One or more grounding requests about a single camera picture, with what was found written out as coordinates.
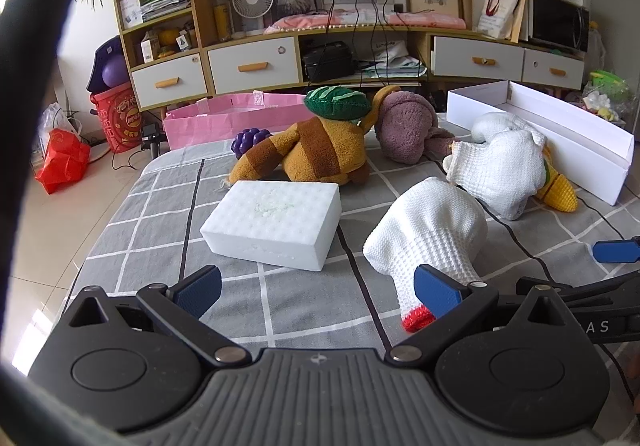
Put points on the red basket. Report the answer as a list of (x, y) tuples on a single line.
[(117, 118)]

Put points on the purple plush toy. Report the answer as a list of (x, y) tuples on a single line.
[(405, 125)]

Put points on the wooden low drawer cabinet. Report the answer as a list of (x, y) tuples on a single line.
[(250, 60)]

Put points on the black printer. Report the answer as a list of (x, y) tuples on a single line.
[(327, 60)]

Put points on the white cardboard box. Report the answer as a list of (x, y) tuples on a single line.
[(575, 135)]

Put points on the white fluffy cloth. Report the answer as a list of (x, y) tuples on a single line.
[(495, 123)]

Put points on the black microwave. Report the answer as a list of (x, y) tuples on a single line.
[(557, 20)]

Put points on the green toy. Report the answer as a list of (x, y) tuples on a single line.
[(607, 85)]

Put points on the white plastic bag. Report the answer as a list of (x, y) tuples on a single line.
[(57, 118)]

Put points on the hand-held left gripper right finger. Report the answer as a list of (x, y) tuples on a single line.
[(436, 292)]

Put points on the white sponge block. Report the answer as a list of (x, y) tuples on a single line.
[(275, 221)]

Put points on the pink cloth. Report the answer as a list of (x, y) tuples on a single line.
[(350, 18)]

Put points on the red plastic bag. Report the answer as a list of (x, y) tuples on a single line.
[(62, 160)]

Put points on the yellow knitted corn toy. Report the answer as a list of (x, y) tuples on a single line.
[(560, 193)]

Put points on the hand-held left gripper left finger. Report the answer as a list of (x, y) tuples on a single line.
[(200, 288)]

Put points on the purple ball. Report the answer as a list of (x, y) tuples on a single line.
[(116, 73)]

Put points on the white knitted cloth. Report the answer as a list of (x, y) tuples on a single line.
[(500, 170)]

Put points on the purple toy grapes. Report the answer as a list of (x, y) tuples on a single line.
[(247, 140)]

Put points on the brown striped plush toy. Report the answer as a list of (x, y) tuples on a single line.
[(310, 150)]

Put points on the grey checked blanket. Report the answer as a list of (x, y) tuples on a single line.
[(150, 226)]

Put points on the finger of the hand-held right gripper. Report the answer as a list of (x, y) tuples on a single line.
[(590, 293), (617, 251)]

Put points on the wooden shelf cabinet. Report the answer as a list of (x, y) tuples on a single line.
[(197, 15)]

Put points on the stack of white papers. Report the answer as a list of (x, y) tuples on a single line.
[(395, 58)]

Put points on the pink bag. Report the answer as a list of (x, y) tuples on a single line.
[(200, 128)]

